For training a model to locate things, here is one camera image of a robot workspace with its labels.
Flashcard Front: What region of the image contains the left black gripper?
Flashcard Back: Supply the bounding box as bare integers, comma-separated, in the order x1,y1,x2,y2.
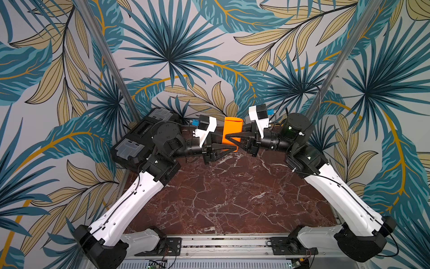
171,129,237,165

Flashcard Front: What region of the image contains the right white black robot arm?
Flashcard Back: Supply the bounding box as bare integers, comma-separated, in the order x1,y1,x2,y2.
224,113,397,262

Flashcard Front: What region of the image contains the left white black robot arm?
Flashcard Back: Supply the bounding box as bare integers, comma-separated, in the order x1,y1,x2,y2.
73,118,237,269

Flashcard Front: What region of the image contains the black plastic toolbox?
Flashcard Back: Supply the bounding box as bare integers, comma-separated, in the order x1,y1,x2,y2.
110,108,180,172

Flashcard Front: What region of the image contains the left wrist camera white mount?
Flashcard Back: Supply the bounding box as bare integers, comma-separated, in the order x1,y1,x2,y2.
193,115,217,148

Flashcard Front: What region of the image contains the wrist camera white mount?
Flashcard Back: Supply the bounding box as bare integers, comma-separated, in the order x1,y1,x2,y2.
248,104,270,139
193,115,217,148

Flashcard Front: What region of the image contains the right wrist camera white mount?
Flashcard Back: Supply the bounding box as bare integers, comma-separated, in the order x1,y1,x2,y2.
248,104,270,139

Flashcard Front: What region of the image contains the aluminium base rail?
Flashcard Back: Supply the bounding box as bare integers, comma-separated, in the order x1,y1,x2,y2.
78,234,370,269

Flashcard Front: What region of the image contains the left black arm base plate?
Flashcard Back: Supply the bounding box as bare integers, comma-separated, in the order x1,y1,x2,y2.
134,237,182,257

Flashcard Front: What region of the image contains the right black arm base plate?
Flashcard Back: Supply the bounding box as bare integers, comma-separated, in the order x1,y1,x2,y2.
265,237,318,257

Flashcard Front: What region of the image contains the left aluminium frame post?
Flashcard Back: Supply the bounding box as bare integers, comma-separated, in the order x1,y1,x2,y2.
75,0,141,122

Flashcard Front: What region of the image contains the aluminium frame post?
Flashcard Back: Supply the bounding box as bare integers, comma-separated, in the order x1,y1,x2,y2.
75,0,141,122
305,0,383,121

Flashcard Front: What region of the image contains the right aluminium frame post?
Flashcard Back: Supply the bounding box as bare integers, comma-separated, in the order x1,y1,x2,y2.
305,0,383,121

